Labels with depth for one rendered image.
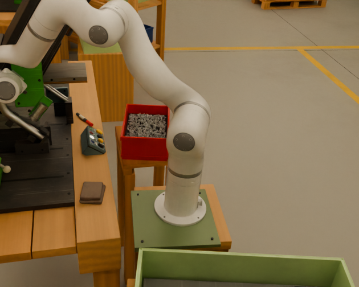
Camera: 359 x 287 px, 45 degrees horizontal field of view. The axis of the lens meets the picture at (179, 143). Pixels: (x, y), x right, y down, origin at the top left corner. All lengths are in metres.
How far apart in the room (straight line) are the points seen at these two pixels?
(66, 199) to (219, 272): 0.60
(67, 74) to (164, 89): 0.75
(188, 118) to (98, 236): 0.48
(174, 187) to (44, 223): 0.45
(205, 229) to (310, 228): 1.53
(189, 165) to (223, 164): 1.97
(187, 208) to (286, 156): 2.17
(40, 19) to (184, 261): 0.82
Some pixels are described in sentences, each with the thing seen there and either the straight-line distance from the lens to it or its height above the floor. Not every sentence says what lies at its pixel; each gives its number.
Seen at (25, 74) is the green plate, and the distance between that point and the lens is 1.83.
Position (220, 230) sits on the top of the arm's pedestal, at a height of 0.85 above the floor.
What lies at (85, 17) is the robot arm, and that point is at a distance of 1.24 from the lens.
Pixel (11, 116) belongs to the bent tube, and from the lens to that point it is 1.84.
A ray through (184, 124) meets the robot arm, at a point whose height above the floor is 1.28.
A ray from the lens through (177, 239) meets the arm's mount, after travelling 1.50.
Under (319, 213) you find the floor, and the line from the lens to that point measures 3.14.
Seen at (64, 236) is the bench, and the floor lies 0.88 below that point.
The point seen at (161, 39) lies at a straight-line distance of 4.83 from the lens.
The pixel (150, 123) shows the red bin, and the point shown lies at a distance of 2.07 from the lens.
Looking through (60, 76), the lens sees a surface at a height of 1.13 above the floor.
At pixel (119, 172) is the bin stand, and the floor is 0.55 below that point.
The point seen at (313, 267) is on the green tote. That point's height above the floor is 0.92.
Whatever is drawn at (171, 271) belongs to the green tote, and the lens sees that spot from 1.40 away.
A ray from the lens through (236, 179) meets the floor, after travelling 3.25.
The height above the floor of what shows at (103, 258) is 0.82.
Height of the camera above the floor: 1.93
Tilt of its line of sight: 33 degrees down
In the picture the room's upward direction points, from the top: 4 degrees clockwise
